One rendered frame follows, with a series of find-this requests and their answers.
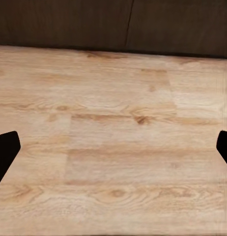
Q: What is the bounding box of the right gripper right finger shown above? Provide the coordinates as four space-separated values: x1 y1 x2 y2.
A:
216 131 227 163

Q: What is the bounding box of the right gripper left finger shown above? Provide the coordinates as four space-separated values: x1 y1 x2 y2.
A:
0 131 21 181

